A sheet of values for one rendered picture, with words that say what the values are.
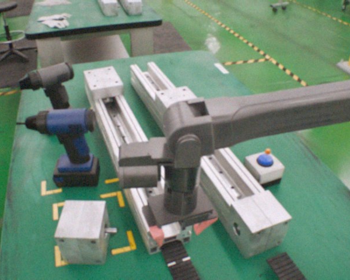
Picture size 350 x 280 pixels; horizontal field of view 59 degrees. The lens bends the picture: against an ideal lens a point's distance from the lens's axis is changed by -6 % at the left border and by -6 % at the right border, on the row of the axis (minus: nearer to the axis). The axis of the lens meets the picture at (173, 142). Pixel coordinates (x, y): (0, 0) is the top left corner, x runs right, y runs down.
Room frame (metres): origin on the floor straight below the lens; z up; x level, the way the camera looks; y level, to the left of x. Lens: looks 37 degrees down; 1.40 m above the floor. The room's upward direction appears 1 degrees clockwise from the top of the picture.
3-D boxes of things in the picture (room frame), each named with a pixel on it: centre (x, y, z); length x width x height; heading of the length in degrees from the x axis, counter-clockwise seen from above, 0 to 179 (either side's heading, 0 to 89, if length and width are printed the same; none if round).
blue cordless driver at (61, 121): (0.65, 0.29, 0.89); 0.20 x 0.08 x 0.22; 94
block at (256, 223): (0.46, -0.20, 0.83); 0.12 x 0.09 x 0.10; 112
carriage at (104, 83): (1.03, 0.25, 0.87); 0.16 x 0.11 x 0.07; 22
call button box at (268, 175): (0.66, -0.24, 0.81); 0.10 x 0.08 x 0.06; 112
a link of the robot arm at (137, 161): (0.38, 0.02, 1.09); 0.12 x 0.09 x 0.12; 96
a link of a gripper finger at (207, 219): (0.39, -0.04, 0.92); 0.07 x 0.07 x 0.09; 22
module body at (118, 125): (0.80, 0.15, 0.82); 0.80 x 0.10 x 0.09; 22
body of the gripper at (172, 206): (0.39, -0.01, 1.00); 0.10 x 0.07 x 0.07; 112
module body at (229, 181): (0.87, -0.02, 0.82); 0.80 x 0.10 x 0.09; 22
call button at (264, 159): (0.66, -0.25, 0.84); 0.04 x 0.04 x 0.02
